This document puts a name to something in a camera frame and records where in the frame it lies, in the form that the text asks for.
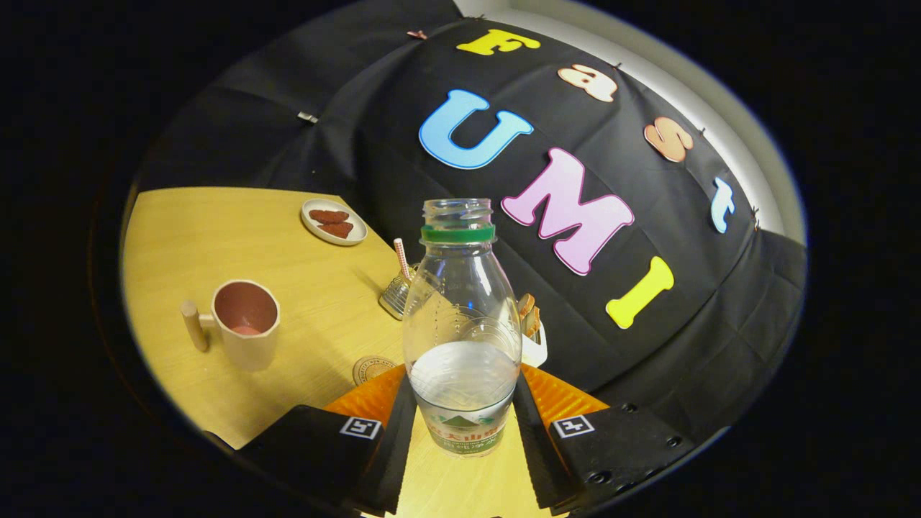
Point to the round wooden coaster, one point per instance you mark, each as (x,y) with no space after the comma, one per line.
(370,368)

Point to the silver clip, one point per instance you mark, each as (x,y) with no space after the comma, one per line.
(308,117)

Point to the toast slice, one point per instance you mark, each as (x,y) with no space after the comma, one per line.
(527,304)
(534,322)

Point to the red white striped straw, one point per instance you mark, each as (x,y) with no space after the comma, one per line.
(401,257)

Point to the white toaster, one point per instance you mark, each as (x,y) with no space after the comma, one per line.
(534,352)

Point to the brown sausage piece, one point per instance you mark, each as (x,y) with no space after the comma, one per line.
(337,230)
(329,216)

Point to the white round plate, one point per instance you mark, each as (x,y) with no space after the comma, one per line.
(360,234)

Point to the clear plastic bottle green collar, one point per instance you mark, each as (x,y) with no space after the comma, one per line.
(460,302)

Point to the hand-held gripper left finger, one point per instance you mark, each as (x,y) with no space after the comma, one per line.
(399,453)

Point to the wooden table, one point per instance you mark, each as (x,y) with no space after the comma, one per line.
(216,237)

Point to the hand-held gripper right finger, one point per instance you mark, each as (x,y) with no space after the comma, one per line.
(536,453)

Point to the black backdrop cloth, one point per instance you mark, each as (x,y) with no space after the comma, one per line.
(360,144)

